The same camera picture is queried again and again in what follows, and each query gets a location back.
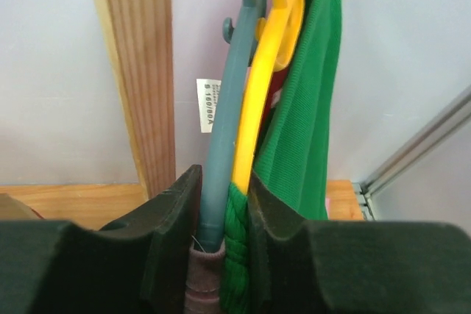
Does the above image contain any green shirt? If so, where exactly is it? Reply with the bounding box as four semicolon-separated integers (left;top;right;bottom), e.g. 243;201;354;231
219;0;342;313

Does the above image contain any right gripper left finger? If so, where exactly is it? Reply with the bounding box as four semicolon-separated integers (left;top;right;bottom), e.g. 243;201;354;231
1;165;202;313

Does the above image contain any pink shirt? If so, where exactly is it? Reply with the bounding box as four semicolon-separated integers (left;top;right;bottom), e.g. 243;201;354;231
183;242;226;314

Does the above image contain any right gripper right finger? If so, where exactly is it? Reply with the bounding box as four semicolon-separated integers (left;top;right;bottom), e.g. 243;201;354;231
248;176;470;313

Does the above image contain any white garment label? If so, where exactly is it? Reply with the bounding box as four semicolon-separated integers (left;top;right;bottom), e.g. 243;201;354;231
196;79;221;134

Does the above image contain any wooden clothes rack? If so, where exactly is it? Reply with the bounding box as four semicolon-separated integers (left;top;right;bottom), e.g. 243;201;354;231
0;0;365;230

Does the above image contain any teal hanger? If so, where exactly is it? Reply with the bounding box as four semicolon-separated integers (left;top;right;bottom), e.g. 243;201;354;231
196;0;266;253

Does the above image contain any yellow hanger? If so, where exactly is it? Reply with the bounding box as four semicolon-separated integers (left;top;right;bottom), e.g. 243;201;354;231
231;0;305;194

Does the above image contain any red paper bag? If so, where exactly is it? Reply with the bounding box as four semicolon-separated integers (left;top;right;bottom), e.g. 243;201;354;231
0;193;43;221

